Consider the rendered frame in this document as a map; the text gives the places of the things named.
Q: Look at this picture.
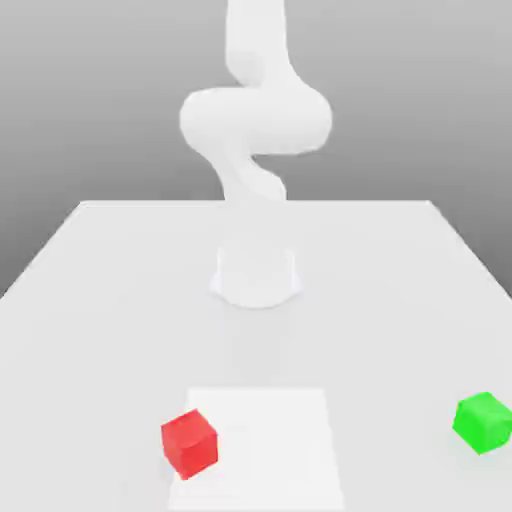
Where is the small red cube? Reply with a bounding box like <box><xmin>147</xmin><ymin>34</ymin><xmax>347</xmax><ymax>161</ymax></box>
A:
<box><xmin>160</xmin><ymin>408</ymin><xmax>220</xmax><ymax>481</ymax></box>

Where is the small green cube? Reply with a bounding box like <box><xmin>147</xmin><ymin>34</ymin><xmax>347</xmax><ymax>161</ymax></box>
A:
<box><xmin>451</xmin><ymin>391</ymin><xmax>512</xmax><ymax>456</ymax></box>

